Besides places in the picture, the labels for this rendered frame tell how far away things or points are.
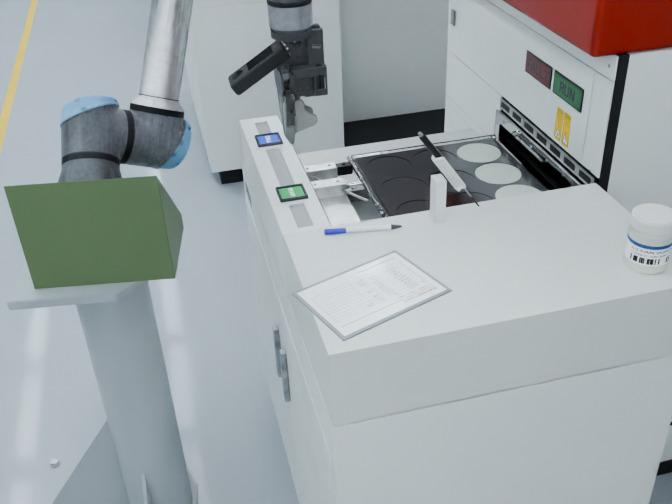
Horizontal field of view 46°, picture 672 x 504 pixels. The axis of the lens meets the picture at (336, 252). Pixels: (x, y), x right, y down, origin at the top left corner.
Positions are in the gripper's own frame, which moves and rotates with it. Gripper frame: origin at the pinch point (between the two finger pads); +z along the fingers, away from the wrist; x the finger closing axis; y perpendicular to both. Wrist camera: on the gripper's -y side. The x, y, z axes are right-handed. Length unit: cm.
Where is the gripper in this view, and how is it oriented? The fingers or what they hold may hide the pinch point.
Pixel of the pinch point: (287, 137)
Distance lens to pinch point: 146.2
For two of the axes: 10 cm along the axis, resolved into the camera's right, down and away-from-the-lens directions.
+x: -2.4, -5.2, 8.2
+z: 0.4, 8.4, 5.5
